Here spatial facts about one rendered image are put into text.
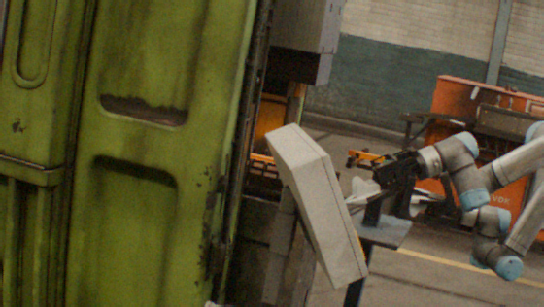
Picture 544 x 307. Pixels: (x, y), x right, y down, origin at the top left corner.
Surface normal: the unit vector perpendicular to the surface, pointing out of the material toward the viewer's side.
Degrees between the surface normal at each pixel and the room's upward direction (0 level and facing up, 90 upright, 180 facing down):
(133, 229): 90
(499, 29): 90
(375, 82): 93
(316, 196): 90
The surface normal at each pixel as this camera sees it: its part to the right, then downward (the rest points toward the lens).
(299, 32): -0.26, 0.15
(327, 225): 0.16, 0.23
